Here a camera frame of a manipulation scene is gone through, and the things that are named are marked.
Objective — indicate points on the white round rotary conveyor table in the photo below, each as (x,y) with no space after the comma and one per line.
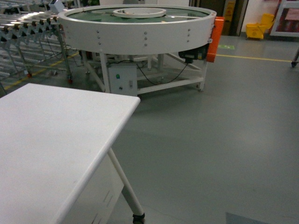
(168,44)

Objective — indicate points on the expandable roller conveyor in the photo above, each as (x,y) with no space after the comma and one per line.
(31,38)

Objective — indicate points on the yellow mop bucket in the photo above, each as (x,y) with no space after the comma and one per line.
(257,30)

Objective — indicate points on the white control box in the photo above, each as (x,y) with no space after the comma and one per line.
(123,79)

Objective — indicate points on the orange motor cover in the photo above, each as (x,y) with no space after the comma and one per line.
(215,36)

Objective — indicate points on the white table leg with caster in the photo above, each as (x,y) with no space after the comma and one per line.
(127,191)

